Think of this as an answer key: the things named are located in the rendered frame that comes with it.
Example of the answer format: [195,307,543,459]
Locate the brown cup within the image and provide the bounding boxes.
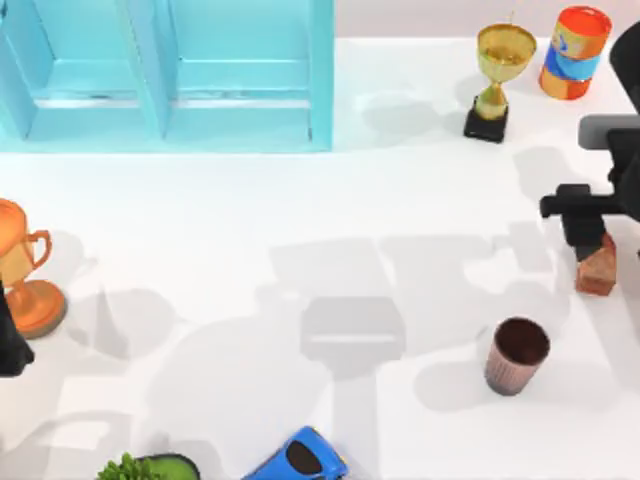
[483,315,553,398]

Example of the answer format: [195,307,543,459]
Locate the light blue rack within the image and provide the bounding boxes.
[0,0,335,154]

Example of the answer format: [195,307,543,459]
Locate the reddish brown block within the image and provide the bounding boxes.
[574,231,618,297]

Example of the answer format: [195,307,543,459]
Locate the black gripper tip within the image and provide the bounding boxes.
[0,278,36,379]

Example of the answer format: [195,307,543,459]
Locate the gold trophy with black base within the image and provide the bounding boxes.
[462,21,539,145]

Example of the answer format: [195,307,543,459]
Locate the green plant in black pot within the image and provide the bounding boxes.
[95,451,202,480]

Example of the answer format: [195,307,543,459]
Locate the orange and blue can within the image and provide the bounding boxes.
[537,5,614,102]

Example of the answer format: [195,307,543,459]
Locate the orange trophy with handles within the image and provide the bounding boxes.
[0,198,68,341]

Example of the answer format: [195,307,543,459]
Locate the blue toy car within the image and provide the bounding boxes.
[239,425,350,480]

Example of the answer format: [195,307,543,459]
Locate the pale grey rounded box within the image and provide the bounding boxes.
[578,113,640,152]

